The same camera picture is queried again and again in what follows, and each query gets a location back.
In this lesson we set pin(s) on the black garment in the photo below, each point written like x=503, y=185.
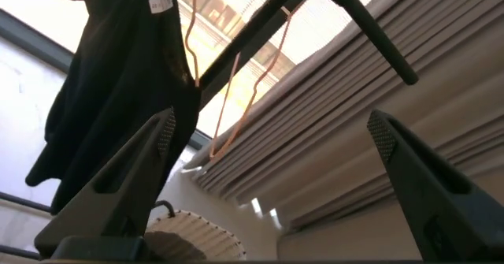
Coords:
x=118, y=79

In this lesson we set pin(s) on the white laundry basket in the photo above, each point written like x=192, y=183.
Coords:
x=204, y=232

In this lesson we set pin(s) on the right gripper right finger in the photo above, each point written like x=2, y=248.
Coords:
x=453, y=216

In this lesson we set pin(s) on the window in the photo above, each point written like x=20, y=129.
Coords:
x=35, y=39

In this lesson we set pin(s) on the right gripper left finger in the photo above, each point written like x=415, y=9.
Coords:
x=106, y=216

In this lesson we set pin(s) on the black clothes rack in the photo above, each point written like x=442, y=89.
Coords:
x=374, y=32

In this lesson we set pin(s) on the pink clothes hanger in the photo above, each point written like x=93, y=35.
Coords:
x=214, y=153
x=196, y=79

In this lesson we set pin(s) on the beige curtain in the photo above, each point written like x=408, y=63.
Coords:
x=354, y=118

